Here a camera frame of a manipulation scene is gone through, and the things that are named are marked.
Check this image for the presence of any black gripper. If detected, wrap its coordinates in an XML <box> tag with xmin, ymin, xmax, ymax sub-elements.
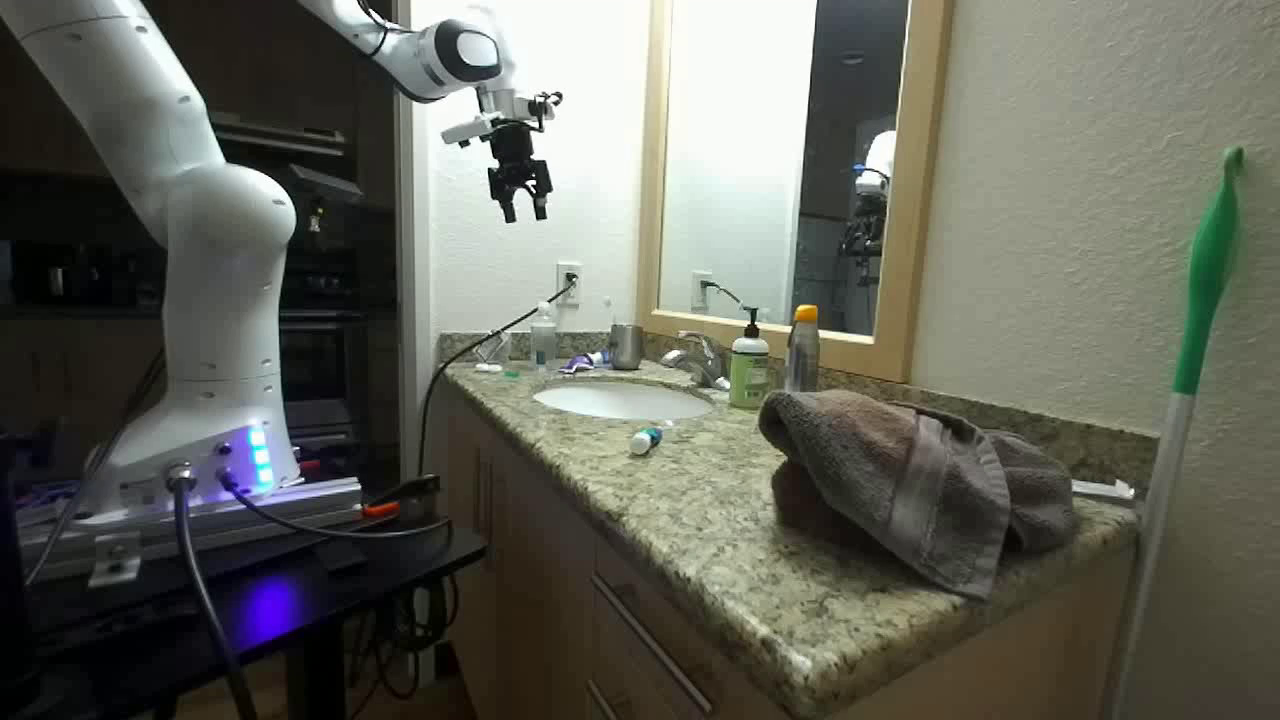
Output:
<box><xmin>486</xmin><ymin>115</ymin><xmax>558</xmax><ymax>230</ymax></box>

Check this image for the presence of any orange cap spray can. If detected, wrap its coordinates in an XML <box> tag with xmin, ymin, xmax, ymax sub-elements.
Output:
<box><xmin>786</xmin><ymin>299</ymin><xmax>826</xmax><ymax>397</ymax></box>

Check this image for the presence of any clear contact solution bottle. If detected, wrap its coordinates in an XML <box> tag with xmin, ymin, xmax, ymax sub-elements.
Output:
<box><xmin>527</xmin><ymin>299</ymin><xmax>561</xmax><ymax>373</ymax></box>

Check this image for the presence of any grey metal cup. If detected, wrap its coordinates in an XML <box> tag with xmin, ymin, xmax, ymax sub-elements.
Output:
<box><xmin>607</xmin><ymin>318</ymin><xmax>646</xmax><ymax>373</ymax></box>

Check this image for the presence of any dark shelving unit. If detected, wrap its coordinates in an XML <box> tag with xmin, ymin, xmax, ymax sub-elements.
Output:
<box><xmin>0</xmin><ymin>0</ymin><xmax>404</xmax><ymax>485</ymax></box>

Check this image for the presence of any white oval sink basin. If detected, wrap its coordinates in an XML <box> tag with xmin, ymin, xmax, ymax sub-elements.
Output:
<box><xmin>533</xmin><ymin>378</ymin><xmax>722</xmax><ymax>426</ymax></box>

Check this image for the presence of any chrome sink faucet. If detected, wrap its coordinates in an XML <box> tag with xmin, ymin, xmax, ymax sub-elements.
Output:
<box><xmin>660</xmin><ymin>327</ymin><xmax>729</xmax><ymax>393</ymax></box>

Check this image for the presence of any orange black clamp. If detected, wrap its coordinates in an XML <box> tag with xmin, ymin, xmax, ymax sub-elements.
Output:
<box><xmin>358</xmin><ymin>492</ymin><xmax>446</xmax><ymax>527</ymax></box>

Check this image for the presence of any wooden vanity cabinet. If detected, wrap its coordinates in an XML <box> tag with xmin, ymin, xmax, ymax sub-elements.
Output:
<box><xmin>423</xmin><ymin>385</ymin><xmax>1145</xmax><ymax>720</ymax></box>

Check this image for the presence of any brown grey towel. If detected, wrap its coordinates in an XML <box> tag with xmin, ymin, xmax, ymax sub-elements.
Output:
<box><xmin>758</xmin><ymin>385</ymin><xmax>1081</xmax><ymax>601</ymax></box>

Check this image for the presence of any black robot table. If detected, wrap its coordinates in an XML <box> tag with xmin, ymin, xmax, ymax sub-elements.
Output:
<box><xmin>0</xmin><ymin>522</ymin><xmax>494</xmax><ymax>720</ymax></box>

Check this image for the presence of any white wall outlet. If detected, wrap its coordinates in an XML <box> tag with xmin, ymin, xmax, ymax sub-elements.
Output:
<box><xmin>554</xmin><ymin>257</ymin><xmax>588</xmax><ymax>311</ymax></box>

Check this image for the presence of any black power cable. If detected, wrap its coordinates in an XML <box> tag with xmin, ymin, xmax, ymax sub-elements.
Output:
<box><xmin>412</xmin><ymin>278</ymin><xmax>579</xmax><ymax>485</ymax></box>

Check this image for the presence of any black base cable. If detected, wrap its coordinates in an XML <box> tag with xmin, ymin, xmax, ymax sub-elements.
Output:
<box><xmin>217</xmin><ymin>464</ymin><xmax>452</xmax><ymax>546</ymax></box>

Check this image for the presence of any wood framed wall mirror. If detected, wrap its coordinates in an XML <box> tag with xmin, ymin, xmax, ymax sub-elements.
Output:
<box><xmin>634</xmin><ymin>0</ymin><xmax>956</xmax><ymax>390</ymax></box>

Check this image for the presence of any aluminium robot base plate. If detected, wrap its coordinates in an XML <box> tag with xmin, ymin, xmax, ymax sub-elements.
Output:
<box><xmin>16</xmin><ymin>476</ymin><xmax>368</xmax><ymax>572</ymax></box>

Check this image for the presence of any metal drawer handle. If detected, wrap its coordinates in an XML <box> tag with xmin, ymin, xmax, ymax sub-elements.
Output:
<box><xmin>588</xmin><ymin>572</ymin><xmax>722</xmax><ymax>720</ymax></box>

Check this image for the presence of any grey base cable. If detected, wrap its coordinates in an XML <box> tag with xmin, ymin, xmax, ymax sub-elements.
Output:
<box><xmin>162</xmin><ymin>461</ymin><xmax>262</xmax><ymax>720</ymax></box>

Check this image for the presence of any green white mop handle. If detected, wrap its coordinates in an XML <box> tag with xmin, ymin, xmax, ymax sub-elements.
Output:
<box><xmin>1103</xmin><ymin>139</ymin><xmax>1251</xmax><ymax>720</ymax></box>

